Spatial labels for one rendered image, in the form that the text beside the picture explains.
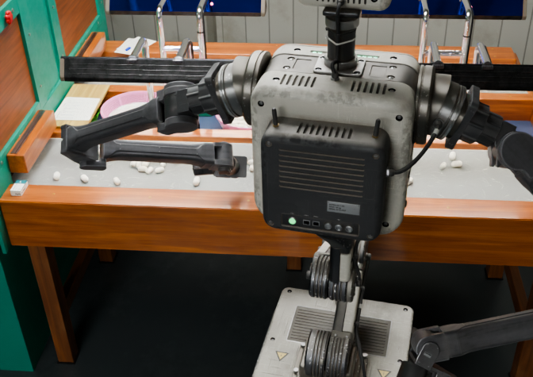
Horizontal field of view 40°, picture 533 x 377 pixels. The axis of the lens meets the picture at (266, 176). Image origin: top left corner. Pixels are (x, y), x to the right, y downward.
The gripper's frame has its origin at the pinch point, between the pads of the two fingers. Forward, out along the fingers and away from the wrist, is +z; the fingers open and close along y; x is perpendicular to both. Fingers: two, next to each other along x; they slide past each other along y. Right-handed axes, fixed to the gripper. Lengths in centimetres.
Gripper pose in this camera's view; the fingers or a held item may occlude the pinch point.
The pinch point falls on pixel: (233, 169)
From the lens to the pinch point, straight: 235.0
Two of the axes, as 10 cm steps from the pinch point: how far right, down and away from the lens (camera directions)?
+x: -0.5, 10.0, -0.8
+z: 0.7, 0.8, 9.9
